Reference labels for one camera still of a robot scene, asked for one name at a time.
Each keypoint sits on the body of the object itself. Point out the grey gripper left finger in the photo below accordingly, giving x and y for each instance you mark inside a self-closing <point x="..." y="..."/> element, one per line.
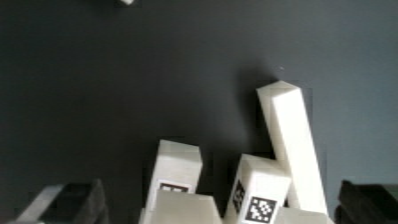
<point x="67" y="204"/>

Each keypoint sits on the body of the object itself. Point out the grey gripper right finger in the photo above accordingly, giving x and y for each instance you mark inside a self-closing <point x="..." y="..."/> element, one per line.
<point x="368" y="204"/>

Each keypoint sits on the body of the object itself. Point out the white H-shaped chair back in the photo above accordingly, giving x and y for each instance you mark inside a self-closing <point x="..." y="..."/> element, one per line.
<point x="186" y="208"/>

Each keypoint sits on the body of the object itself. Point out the white chair leg with tag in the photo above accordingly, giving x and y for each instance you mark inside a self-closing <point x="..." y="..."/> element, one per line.
<point x="259" y="191"/>

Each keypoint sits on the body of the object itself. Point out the white chair leg block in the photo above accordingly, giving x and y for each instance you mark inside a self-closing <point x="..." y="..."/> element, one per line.
<point x="176" y="172"/>

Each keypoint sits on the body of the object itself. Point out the white chair seat part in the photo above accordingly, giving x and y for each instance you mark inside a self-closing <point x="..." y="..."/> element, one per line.
<point x="284" y="113"/>

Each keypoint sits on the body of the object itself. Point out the white tagged cube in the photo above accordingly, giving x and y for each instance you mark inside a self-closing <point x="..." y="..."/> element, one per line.
<point x="128" y="2"/>

